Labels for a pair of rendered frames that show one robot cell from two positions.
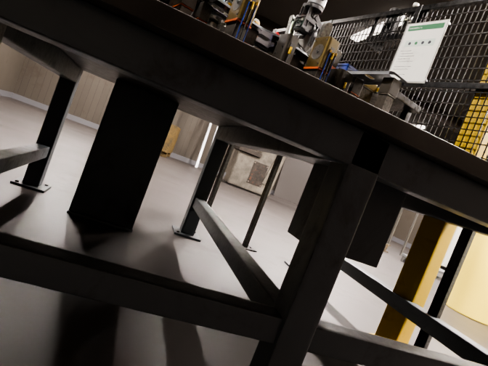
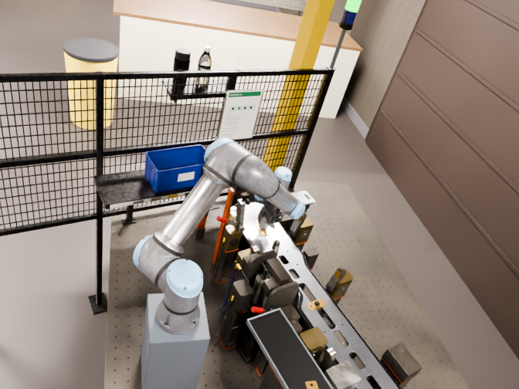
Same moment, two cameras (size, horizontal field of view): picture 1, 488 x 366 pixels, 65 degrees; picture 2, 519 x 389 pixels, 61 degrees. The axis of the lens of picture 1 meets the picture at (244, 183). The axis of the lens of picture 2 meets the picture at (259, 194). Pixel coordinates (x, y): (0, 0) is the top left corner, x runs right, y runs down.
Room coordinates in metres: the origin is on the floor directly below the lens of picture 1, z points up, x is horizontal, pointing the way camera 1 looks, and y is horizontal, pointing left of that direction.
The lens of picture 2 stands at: (1.89, 1.55, 2.41)
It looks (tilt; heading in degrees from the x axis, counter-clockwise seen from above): 37 degrees down; 264
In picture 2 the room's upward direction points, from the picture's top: 16 degrees clockwise
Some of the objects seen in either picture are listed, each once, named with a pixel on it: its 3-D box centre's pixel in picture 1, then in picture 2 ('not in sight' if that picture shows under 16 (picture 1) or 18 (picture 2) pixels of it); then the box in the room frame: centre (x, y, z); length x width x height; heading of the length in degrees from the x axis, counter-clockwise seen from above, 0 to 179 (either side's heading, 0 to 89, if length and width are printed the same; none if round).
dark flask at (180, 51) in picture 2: (390, 25); (181, 69); (2.20, -0.44, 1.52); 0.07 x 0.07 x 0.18
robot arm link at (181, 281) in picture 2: not in sight; (182, 283); (1.95, 0.61, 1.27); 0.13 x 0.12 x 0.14; 143
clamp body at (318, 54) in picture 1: (313, 85); (296, 246); (1.45, -0.11, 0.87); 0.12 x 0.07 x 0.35; 34
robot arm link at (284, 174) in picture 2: not in sight; (280, 180); (1.65, -0.01, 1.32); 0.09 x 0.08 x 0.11; 53
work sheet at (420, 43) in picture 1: (416, 53); (239, 114); (1.89, -0.55, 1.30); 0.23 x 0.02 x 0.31; 34
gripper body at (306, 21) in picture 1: (308, 20); (273, 208); (1.65, -0.01, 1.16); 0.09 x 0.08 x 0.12; 124
